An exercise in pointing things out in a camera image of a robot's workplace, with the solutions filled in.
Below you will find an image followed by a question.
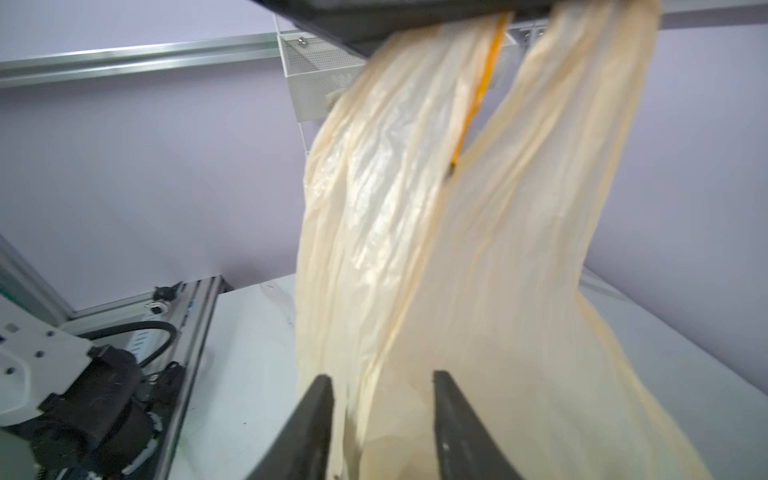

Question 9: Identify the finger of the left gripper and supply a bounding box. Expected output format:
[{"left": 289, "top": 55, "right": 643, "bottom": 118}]
[{"left": 254, "top": 0, "right": 555, "bottom": 57}]

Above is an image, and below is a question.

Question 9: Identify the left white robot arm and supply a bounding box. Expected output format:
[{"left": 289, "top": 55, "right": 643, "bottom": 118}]
[{"left": 1, "top": 1, "right": 552, "bottom": 479}]

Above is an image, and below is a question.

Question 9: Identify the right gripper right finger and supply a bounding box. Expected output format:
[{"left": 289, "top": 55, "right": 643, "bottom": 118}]
[{"left": 433, "top": 371, "right": 522, "bottom": 480}]

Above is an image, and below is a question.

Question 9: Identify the translucent beige plastic bag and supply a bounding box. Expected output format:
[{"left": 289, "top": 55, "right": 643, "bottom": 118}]
[{"left": 295, "top": 1, "right": 709, "bottom": 479}]

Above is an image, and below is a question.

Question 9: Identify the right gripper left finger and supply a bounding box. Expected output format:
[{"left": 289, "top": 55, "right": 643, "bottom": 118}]
[{"left": 247, "top": 374, "right": 334, "bottom": 480}]

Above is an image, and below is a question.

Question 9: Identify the white lower mesh shelf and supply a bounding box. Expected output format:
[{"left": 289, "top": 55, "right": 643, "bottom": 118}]
[{"left": 277, "top": 30, "right": 366, "bottom": 156}]

